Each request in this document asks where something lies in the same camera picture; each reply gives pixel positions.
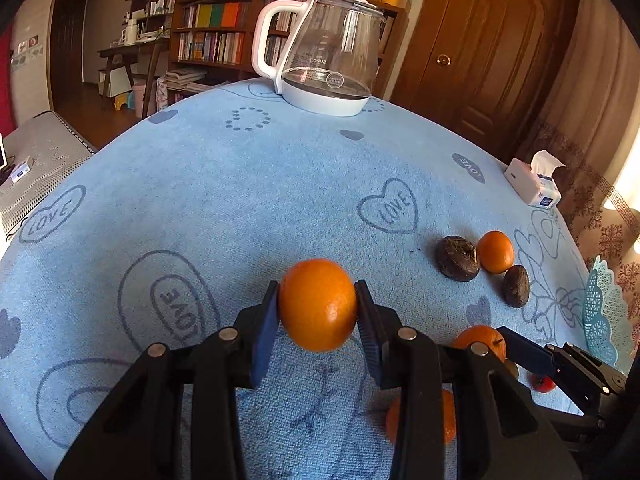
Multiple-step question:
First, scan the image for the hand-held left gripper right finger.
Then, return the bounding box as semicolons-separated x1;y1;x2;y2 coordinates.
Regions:
353;279;585;480

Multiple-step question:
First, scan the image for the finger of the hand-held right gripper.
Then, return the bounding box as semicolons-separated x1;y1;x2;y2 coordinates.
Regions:
495;326;627;397
552;381;608;417

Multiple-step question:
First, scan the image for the wooden bookshelf with books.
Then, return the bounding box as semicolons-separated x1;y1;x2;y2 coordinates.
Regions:
167;0;411;103

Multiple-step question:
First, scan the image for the dark brown round fruit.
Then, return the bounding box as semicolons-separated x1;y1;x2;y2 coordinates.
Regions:
502;264;531;309
433;235;481;282

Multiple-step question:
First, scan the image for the orange mandarin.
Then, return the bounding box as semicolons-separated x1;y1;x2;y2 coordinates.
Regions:
278;258;359;352
385;389;458;446
476;230;515;275
452;325;508;363

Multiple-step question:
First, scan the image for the small white and blue box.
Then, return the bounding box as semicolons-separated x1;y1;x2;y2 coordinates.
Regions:
10;157;35;184

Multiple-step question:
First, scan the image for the grey woven mattress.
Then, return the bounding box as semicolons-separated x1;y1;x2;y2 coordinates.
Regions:
0;110;99;241

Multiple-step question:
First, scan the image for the stack of newspapers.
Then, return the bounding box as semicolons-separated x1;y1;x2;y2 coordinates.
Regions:
165;67;209;94

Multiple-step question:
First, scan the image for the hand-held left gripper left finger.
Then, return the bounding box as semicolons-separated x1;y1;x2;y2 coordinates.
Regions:
54;280;281;480

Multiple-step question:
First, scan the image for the brown patterned curtain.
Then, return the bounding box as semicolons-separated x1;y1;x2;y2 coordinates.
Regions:
515;0;640;266

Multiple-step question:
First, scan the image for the white tissue pack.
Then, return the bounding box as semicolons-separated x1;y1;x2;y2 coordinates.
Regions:
503;150;567;209

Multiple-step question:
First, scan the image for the glass kettle with white handle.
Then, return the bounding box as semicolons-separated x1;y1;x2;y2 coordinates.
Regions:
251;0;387;118

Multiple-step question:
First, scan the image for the dark wooden doorway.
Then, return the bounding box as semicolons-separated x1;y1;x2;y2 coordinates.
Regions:
50;0;101;111

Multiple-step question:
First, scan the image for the dark wooden desk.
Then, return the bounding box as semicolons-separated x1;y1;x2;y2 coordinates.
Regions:
97;37;171;120

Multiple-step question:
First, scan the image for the brown wooden door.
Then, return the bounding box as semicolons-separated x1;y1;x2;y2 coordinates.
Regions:
390;0;581;147

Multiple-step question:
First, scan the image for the light blue lattice fruit basket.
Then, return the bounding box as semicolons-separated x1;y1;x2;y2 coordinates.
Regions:
582;255;635;376

